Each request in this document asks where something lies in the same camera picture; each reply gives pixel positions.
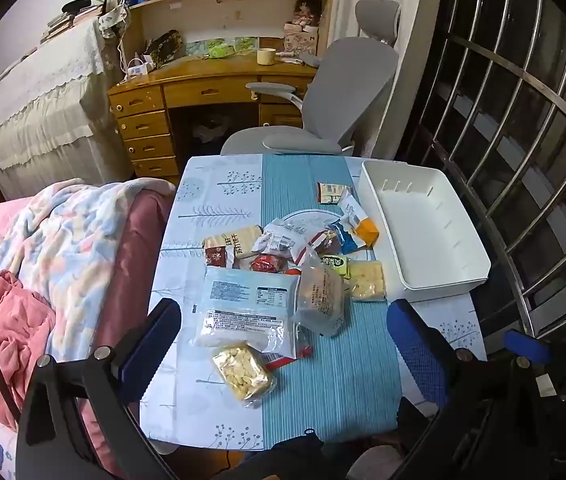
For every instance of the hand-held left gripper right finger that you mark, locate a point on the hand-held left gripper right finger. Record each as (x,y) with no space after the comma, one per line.
(418,355)

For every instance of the clear bread bag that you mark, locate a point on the clear bread bag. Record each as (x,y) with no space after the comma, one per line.
(320,295)

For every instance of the printed blue white tablecloth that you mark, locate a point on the printed blue white tablecloth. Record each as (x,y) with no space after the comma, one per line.
(323,385)

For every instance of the blue snack packet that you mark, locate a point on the blue snack packet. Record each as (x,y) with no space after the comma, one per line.
(347,241)

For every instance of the wooden bookshelf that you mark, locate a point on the wooden bookshelf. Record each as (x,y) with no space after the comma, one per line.
(233,5)

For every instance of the small red snack packet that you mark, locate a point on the small red snack packet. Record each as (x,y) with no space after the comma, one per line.
(268,262)

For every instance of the red brown snack packet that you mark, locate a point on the red brown snack packet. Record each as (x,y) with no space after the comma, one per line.
(325,244)

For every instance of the small cardboard box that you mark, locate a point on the small cardboard box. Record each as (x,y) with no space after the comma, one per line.
(303,40)

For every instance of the wooden desk with drawers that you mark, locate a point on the wooden desk with drawers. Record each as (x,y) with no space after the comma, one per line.
(153,105)

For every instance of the white charger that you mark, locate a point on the white charger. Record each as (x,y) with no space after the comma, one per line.
(138,66)

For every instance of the white orange snack packet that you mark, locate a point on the white orange snack packet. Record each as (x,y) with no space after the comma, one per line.
(358,217)

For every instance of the yellow cracker packet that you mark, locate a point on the yellow cracker packet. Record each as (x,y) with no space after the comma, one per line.
(365,281)

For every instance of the white plastic bin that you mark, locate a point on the white plastic bin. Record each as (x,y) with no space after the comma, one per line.
(438,240)

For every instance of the red white snack box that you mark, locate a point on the red white snack box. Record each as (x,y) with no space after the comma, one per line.
(290,358)

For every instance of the green snack packet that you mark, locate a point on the green snack packet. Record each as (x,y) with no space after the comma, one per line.
(338,265)

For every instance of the camouflage bag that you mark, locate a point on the camouflage bag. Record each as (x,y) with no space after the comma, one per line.
(163,47)

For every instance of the green printed packets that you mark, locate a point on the green printed packets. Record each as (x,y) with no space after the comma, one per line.
(223,47)

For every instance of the metal window grille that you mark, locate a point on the metal window grille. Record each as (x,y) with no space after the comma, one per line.
(523,110)

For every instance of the cream brown snack packet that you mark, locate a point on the cream brown snack packet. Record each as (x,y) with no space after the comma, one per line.
(333,192)

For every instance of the crumpled white plastic bag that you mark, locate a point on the crumpled white plastic bag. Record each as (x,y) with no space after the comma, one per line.
(210,127)

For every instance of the long beige snack packet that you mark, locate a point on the long beige snack packet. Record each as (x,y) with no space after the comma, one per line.
(243,240)

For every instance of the dark brown snack packet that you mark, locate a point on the dark brown snack packet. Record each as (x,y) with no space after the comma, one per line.
(215,257)

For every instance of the floral fabric bag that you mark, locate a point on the floral fabric bag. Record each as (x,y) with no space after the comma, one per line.
(113,20)

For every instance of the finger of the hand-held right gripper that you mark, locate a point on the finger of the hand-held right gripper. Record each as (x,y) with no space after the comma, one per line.
(528,346)

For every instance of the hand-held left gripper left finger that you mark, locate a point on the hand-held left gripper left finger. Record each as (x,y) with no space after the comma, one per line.
(155,345)

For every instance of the grey office chair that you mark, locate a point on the grey office chair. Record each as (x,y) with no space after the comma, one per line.
(343,85)

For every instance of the brown haired doll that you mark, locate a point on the brown haired doll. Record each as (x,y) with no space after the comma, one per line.
(305,10)

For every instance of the clear yellow biscuit packet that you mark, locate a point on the clear yellow biscuit packet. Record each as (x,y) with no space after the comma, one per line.
(243,372)

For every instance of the stack of books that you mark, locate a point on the stack of books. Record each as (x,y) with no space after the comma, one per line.
(65,20)

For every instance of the large white blue bag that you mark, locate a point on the large white blue bag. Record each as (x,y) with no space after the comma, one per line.
(248,310)

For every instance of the cream cup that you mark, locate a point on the cream cup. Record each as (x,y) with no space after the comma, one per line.
(265,56)

